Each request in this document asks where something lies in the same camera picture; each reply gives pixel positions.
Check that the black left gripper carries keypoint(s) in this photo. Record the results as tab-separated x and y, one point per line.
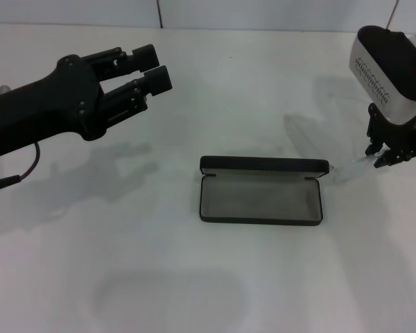
38	111

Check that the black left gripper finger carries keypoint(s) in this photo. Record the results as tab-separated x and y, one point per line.
144	59
157	81

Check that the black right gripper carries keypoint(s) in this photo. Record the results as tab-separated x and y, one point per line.
405	138

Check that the clear plastic glasses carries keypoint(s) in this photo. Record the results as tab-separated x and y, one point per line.
350	171

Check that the black glasses case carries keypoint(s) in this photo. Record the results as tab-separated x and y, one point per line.
260	201

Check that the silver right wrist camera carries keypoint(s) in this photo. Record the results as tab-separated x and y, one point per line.
385	69

